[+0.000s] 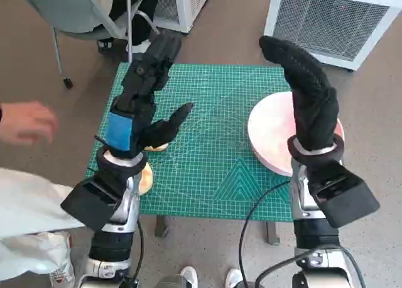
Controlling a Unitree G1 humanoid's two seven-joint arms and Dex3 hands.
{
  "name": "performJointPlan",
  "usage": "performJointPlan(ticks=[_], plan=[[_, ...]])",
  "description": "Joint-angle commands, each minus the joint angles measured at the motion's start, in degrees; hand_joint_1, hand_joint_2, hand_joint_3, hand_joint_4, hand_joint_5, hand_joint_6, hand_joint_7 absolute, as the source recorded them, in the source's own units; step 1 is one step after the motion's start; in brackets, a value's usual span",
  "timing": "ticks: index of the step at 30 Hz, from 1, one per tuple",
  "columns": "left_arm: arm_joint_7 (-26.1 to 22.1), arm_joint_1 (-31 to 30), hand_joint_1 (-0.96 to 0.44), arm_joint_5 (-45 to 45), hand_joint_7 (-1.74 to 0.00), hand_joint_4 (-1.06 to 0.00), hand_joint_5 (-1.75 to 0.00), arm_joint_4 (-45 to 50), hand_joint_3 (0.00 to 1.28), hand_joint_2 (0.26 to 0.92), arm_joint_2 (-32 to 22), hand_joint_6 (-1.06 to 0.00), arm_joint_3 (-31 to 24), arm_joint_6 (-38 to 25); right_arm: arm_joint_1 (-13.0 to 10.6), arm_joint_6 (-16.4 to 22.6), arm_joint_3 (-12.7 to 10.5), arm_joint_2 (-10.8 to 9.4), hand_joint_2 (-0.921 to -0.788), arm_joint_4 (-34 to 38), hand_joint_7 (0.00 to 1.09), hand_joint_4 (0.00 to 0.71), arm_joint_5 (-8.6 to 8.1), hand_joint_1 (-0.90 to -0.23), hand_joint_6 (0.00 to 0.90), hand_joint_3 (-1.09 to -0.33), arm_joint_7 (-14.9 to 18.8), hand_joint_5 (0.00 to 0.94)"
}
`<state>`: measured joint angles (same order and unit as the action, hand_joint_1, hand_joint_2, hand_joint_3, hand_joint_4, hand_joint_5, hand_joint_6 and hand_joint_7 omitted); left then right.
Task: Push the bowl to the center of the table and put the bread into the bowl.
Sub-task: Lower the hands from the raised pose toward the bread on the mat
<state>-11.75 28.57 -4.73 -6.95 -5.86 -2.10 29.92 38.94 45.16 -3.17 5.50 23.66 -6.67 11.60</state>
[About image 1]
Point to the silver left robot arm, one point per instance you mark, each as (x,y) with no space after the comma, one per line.
(110,244)

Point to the person's hand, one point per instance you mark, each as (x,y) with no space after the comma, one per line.
(28,121)

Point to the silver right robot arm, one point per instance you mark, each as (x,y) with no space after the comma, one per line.
(317,234)

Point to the seated person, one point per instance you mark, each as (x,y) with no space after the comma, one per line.
(141,20)

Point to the small white mesh cabinet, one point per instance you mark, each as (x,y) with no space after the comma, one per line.
(188,5)

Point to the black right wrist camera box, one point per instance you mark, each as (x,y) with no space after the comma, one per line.
(345,200)

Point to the white shoe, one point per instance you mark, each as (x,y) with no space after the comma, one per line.
(189,277)
(234,278)

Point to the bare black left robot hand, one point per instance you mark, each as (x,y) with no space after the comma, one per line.
(117,130)

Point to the toy bread bun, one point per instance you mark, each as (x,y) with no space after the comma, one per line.
(158,148)
(147,181)

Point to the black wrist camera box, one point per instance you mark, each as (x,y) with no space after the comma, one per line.
(88,203)
(345,200)

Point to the pink bowl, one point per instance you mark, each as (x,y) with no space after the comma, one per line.
(270,134)

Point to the black table leg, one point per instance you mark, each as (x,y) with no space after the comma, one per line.
(273,233)
(161,226)

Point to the large white mesh cabinet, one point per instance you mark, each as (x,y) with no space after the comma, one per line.
(329,20)

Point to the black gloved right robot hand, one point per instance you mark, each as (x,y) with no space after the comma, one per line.
(311,112)

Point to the grey office chair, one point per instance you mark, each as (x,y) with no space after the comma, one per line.
(63,11)

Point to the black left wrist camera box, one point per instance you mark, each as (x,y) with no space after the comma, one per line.
(88,203)

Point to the green cutting mat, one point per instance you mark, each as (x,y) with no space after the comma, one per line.
(204,127)

